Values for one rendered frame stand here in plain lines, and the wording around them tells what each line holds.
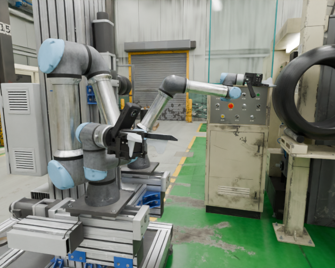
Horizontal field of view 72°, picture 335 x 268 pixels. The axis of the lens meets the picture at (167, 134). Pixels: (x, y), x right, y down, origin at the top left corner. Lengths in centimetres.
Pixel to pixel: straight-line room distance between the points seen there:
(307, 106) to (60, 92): 169
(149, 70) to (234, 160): 916
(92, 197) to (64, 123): 33
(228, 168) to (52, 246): 166
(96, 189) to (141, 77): 1026
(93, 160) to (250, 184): 177
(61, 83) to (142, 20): 1078
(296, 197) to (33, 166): 187
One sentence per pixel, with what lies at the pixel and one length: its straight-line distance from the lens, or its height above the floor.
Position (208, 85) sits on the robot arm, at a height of 123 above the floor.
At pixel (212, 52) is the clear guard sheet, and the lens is 226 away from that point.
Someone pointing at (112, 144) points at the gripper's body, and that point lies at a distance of 72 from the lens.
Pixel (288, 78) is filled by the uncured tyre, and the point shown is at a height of 127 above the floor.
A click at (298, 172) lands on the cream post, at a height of 58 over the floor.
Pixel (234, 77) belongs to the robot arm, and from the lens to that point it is 166.
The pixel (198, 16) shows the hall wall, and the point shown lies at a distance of 1114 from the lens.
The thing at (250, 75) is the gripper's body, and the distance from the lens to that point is 169.
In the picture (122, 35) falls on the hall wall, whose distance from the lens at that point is 1178.
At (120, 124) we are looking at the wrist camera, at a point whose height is 109.
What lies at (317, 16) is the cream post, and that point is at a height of 172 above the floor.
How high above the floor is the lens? 117
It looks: 10 degrees down
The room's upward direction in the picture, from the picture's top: straight up
